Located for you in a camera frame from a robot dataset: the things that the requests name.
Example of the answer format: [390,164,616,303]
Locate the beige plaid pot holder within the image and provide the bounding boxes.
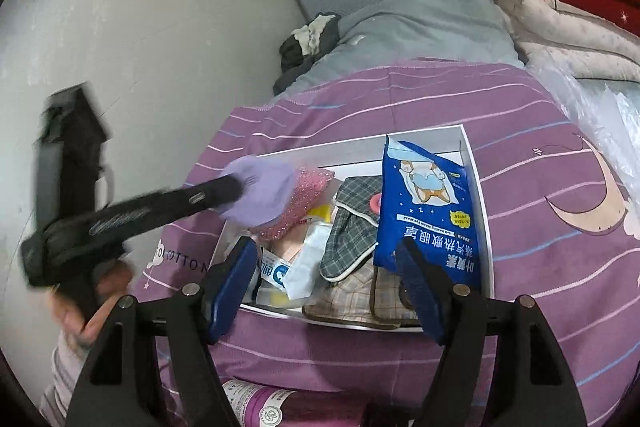
[302,260,420,329]

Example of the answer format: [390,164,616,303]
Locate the blue eye mask packet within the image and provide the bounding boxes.
[373,136,482,289]

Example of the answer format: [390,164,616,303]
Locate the grey plaid pot holder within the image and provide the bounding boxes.
[319,176,382,283]

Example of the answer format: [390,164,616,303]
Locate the beige skin-tone patch pack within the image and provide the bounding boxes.
[270,222,310,263]

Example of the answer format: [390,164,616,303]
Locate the yellow printed tissue pack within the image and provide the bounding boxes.
[307,204,333,223]

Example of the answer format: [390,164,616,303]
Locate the pink knitted scrubbing cloth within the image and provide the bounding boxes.
[254,167,334,242]

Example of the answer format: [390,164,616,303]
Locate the white bandage packet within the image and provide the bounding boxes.
[258,248,291,293]

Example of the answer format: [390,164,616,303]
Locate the person's fuzzy sleeve forearm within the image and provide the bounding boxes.
[39,332,89,426]

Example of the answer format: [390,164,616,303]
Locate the person's left hand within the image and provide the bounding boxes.
[46,261,134,350]

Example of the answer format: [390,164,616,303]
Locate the purple shampoo pump bottle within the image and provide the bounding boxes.
[222,378,413,427]

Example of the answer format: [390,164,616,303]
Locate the white shallow box tray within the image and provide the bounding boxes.
[213,126,495,333]

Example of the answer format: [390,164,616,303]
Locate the black and white clothes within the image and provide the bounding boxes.
[272,12,341,95]

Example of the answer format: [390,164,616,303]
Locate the clear plastic sheet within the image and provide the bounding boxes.
[526,56,639,207]

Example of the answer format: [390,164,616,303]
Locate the white folded quilt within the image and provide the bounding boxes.
[495,0,639,83]

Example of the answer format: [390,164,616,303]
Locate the grey blanket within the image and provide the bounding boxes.
[273,0,523,98]

